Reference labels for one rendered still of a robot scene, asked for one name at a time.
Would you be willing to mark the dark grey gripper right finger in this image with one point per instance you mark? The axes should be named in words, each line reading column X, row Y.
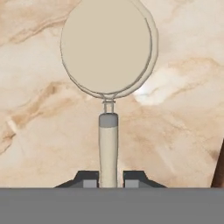
column 134, row 177

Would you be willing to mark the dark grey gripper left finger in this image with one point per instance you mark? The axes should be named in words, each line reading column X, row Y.
column 87, row 177

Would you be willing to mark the beige round dish brush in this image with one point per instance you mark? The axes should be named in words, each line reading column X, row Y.
column 106, row 46

